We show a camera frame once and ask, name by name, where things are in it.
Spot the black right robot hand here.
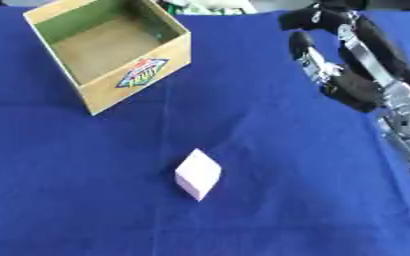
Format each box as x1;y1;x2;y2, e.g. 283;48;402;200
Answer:
276;3;410;114

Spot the white and green bag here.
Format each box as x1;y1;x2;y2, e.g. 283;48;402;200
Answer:
157;0;261;16

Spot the pale pink block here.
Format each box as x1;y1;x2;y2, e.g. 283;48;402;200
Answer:
173;147;225;203

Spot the tan cardboard box green inside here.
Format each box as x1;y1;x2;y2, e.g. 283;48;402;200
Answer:
21;0;193;117

